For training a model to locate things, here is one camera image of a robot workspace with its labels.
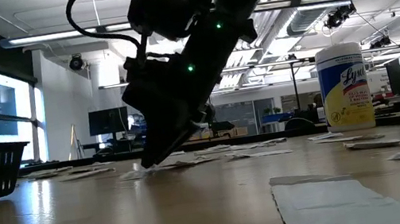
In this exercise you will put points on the Lysol wipes canister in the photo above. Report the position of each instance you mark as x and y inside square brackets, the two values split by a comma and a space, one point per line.
[348, 104]

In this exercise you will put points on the dark chair back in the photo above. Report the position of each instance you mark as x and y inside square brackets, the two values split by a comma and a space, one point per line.
[299, 123]

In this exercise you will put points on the long ceiling light bar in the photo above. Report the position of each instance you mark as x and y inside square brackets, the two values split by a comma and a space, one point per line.
[51, 36]

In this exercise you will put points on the blue storage bin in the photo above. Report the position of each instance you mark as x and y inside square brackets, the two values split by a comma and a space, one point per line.
[277, 117]

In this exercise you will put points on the square printed towelette packet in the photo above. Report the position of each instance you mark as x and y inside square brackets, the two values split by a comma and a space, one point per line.
[101, 163]
[374, 143]
[324, 136]
[43, 177]
[38, 173]
[217, 147]
[278, 140]
[246, 146]
[178, 152]

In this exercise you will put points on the brown cardboard box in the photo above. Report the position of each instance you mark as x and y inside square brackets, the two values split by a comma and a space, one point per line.
[237, 132]

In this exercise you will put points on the black ceiling camera cluster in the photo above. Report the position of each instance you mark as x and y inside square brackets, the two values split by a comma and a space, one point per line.
[338, 17]

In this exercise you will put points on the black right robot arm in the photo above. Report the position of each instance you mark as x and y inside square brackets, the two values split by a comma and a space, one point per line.
[239, 5]

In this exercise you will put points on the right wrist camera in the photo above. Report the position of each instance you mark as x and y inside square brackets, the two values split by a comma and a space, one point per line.
[163, 5]

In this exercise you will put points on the white paper packet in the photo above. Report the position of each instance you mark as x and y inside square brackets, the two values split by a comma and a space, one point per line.
[349, 139]

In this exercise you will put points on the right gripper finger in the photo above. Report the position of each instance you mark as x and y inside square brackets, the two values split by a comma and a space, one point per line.
[163, 134]

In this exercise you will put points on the black vertical post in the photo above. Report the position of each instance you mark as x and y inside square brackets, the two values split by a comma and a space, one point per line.
[295, 85]

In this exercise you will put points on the black desktop device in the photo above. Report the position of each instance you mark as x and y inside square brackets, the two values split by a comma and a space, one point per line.
[222, 125]

